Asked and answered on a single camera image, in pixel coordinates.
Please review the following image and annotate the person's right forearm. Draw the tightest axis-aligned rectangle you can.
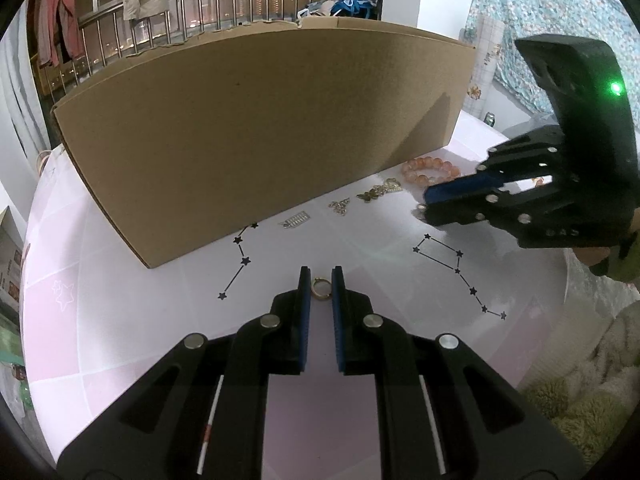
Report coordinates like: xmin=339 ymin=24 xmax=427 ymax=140
xmin=590 ymin=232 xmax=640 ymax=288

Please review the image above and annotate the metal balcony railing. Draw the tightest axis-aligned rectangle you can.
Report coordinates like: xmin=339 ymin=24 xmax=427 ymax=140
xmin=30 ymin=0 xmax=336 ymax=96

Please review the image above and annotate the large brown cardboard box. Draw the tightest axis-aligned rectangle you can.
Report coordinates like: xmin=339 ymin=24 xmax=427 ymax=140
xmin=52 ymin=15 xmax=477 ymax=269

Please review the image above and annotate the pink bead bracelet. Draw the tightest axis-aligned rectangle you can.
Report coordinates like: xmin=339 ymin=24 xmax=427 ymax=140
xmin=401 ymin=156 xmax=460 ymax=186

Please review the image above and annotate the red hanging garment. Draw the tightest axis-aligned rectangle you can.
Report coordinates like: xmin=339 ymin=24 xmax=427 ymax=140
xmin=35 ymin=0 xmax=86 ymax=67

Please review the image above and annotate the teal floral cloth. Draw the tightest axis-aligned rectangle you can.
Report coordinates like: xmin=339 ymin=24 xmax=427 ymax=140
xmin=465 ymin=0 xmax=637 ymax=113

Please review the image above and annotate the person's white fleece clothing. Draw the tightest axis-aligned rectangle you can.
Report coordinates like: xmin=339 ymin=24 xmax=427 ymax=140
xmin=520 ymin=300 xmax=640 ymax=467

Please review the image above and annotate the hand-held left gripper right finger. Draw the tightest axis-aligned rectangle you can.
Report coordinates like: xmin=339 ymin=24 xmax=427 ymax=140
xmin=331 ymin=265 xmax=586 ymax=480

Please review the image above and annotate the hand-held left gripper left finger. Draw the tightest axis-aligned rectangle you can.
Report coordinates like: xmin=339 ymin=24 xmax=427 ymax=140
xmin=59 ymin=266 xmax=313 ymax=480

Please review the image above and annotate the person's right hand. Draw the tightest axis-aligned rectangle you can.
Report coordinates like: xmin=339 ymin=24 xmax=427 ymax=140
xmin=574 ymin=246 xmax=623 ymax=267

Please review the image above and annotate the printed paper roll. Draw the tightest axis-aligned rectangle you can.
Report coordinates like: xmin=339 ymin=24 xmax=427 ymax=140
xmin=462 ymin=10 xmax=503 ymax=117

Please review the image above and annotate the white curtain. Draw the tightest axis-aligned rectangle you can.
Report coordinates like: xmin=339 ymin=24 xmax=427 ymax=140
xmin=0 ymin=10 xmax=52 ymax=158

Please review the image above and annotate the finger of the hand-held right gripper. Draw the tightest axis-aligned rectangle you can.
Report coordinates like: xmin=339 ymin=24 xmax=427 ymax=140
xmin=422 ymin=175 xmax=581 ymax=241
xmin=424 ymin=127 xmax=568 ymax=206

